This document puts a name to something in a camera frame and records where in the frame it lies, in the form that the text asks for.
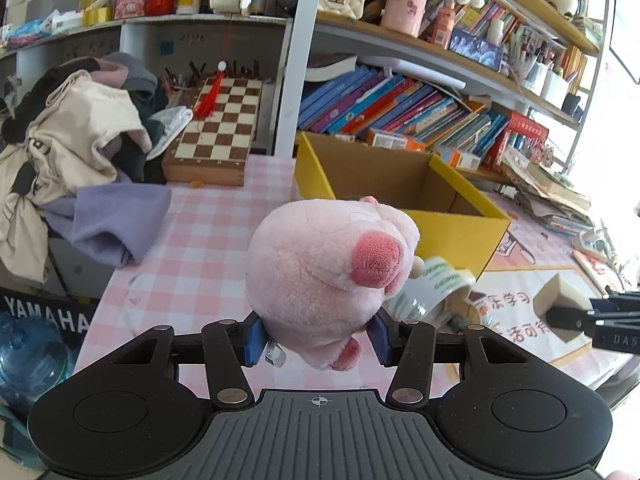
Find framed group photo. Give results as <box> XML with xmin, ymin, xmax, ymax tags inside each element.
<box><xmin>449</xmin><ymin>29</ymin><xmax>503</xmax><ymax>72</ymax></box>

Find black keyboard case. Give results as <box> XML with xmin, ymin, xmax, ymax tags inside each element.
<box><xmin>0</xmin><ymin>287</ymin><xmax>101</xmax><ymax>348</ymax></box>

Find red book box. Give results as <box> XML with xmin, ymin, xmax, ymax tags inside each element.
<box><xmin>482</xmin><ymin>110</ymin><xmax>550</xmax><ymax>171</ymax></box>

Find black thick book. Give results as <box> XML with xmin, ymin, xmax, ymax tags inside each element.
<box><xmin>306</xmin><ymin>52</ymin><xmax>358</xmax><ymax>82</ymax></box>

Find stack of papers and books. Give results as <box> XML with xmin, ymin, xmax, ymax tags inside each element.
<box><xmin>500</xmin><ymin>147</ymin><xmax>594</xmax><ymax>237</ymax></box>

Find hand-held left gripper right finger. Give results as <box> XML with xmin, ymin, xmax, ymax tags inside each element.
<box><xmin>369</xmin><ymin>308</ymin><xmax>538</xmax><ymax>406</ymax></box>

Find row of colourful books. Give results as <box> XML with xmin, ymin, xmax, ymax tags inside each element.
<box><xmin>297</xmin><ymin>65</ymin><xmax>511</xmax><ymax>161</ymax></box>

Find orange and white carton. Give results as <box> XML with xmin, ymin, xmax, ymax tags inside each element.
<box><xmin>432</xmin><ymin>145</ymin><xmax>482</xmax><ymax>170</ymax></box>
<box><xmin>367</xmin><ymin>127</ymin><xmax>428</xmax><ymax>152</ymax></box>

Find white pen holder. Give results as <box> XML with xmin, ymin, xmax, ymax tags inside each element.
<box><xmin>542</xmin><ymin>67</ymin><xmax>571</xmax><ymax>108</ymax></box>

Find cream strap watch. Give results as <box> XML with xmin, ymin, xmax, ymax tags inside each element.
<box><xmin>447</xmin><ymin>296</ymin><xmax>483</xmax><ymax>332</ymax></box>

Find wooden chessboard box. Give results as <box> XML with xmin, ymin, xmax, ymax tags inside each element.
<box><xmin>161</xmin><ymin>76</ymin><xmax>263</xmax><ymax>187</ymax></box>

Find white light bar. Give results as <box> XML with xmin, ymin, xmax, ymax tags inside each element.
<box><xmin>357</xmin><ymin>55</ymin><xmax>468</xmax><ymax>92</ymax></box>

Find pink plush toy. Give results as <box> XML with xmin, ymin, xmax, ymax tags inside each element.
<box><xmin>245</xmin><ymin>196</ymin><xmax>422</xmax><ymax>372</ymax></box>

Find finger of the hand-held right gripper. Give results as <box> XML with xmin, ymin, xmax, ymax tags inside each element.
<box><xmin>545</xmin><ymin>306</ymin><xmax>603</xmax><ymax>333</ymax></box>
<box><xmin>589</xmin><ymin>293</ymin><xmax>640</xmax><ymax>315</ymax></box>

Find pink patterned box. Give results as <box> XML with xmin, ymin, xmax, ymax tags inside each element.
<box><xmin>114</xmin><ymin>0</ymin><xmax>151</xmax><ymax>20</ymax></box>

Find white plastic bag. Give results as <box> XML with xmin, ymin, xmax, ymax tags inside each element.
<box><xmin>147</xmin><ymin>106</ymin><xmax>194</xmax><ymax>148</ymax></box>

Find pink mug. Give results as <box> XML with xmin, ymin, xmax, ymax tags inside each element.
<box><xmin>381</xmin><ymin>0</ymin><xmax>432</xmax><ymax>38</ymax></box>

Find white power strip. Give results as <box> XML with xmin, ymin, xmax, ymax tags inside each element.
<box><xmin>572</xmin><ymin>227</ymin><xmax>614</xmax><ymax>262</ymax></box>

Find pile of clothes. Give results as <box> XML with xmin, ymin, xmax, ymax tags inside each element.
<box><xmin>0</xmin><ymin>70</ymin><xmax>153</xmax><ymax>283</ymax></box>

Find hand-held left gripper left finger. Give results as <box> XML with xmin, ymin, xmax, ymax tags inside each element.
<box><xmin>105</xmin><ymin>319</ymin><xmax>266</xmax><ymax>407</ymax></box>

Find purple sweatshirt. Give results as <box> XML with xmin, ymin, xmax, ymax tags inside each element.
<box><xmin>47</xmin><ymin>185</ymin><xmax>172</xmax><ymax>268</ymax></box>

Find beige speckled block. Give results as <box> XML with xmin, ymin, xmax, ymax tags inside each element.
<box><xmin>532</xmin><ymin>274</ymin><xmax>585</xmax><ymax>344</ymax></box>

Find yellow cardboard box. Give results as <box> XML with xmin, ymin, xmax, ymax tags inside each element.
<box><xmin>294</xmin><ymin>131</ymin><xmax>512</xmax><ymax>281</ymax></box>

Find red tassel ornament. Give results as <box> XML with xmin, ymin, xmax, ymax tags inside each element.
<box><xmin>192</xmin><ymin>60</ymin><xmax>231</xmax><ymax>120</ymax></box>

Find blue water jug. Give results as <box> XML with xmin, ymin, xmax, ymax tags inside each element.
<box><xmin>0</xmin><ymin>312</ymin><xmax>76</xmax><ymax>411</ymax></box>

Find pink checkered desktop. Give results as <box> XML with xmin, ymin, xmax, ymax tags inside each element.
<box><xmin>75</xmin><ymin>155</ymin><xmax>640</xmax><ymax>401</ymax></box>

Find dark grey clothing pile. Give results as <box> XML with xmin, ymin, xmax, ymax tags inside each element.
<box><xmin>87</xmin><ymin>51</ymin><xmax>171</xmax><ymax>183</ymax></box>

